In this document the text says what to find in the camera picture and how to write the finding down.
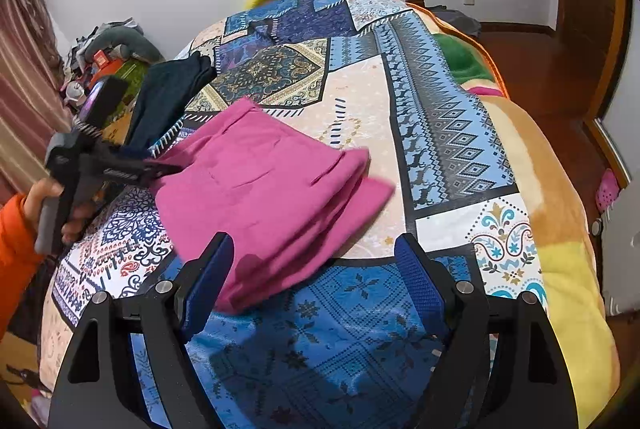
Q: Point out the pink slipper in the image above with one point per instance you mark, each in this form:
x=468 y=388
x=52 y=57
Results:
x=607 y=191

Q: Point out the striped brown curtain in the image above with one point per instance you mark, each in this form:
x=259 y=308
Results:
x=25 y=84

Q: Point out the brown wooden door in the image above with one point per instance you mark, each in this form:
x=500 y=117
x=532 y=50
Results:
x=585 y=9

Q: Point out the orange box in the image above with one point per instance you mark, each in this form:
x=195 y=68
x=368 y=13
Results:
x=101 y=58

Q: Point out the green patterned bag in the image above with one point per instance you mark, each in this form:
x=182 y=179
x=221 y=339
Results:
x=125 y=79

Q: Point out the pile of clothes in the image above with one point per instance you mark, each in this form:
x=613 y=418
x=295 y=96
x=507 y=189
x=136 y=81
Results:
x=100 y=31

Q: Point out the person's left hand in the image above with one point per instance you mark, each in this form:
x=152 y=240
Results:
x=45 y=196

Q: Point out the grey cloth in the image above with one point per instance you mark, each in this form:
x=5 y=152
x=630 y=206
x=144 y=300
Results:
x=455 y=19

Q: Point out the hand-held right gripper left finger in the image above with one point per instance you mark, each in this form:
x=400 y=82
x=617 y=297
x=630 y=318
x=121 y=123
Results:
x=205 y=289

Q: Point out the black pants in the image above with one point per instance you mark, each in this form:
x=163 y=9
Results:
x=165 y=94

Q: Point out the blue patchwork bed cover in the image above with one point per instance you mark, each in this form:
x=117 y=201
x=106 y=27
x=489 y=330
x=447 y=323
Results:
x=350 y=119

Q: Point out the pink pants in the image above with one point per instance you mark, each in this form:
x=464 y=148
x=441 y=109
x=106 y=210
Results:
x=260 y=199

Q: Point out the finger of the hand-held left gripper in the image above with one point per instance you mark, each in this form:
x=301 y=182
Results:
x=130 y=175
x=162 y=165

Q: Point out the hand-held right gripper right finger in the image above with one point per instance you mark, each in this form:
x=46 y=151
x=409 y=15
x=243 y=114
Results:
x=420 y=289

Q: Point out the orange yellow fleece blanket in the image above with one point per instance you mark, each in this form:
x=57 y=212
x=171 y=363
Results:
x=550 y=189

